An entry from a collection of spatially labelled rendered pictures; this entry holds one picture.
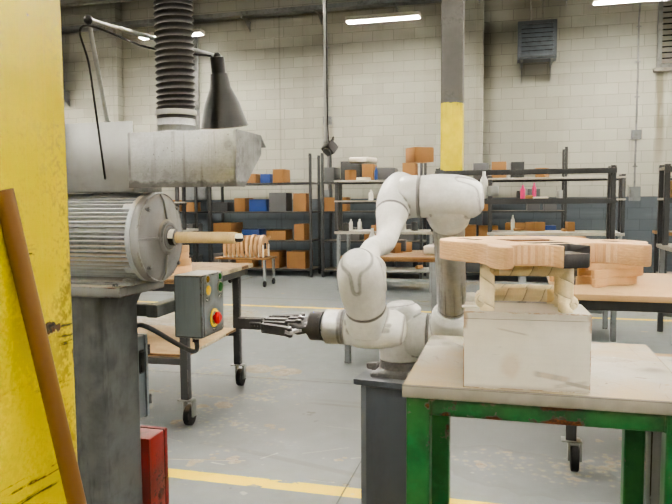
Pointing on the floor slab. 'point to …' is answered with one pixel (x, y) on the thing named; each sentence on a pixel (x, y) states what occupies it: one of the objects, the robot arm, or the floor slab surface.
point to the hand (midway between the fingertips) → (251, 323)
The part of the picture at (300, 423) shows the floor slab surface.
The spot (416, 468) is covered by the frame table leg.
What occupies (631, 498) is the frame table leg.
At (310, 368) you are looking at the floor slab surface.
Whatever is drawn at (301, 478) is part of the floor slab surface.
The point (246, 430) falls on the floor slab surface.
